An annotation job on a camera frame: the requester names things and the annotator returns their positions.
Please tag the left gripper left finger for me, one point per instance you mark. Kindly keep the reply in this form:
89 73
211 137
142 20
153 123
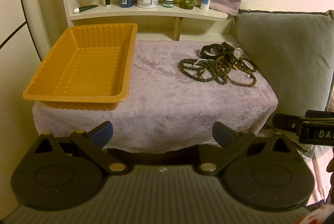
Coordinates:
90 144

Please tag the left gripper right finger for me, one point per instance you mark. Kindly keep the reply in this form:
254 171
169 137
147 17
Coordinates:
233 145

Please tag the person's right hand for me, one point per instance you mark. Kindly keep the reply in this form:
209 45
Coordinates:
330 166

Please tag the lilac plush cloth on table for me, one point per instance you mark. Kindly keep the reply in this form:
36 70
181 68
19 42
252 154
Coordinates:
166 110

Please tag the orange plastic tray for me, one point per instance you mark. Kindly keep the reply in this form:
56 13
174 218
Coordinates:
88 68

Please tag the grey cushion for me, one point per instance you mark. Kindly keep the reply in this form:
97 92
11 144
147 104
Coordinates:
294 52

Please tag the dark pen with white cap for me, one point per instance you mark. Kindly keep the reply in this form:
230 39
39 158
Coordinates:
84 8

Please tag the cream wooden shelf unit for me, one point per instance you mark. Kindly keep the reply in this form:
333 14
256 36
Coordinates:
157 24

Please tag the small green white jar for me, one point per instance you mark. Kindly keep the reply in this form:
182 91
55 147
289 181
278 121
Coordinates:
168 3

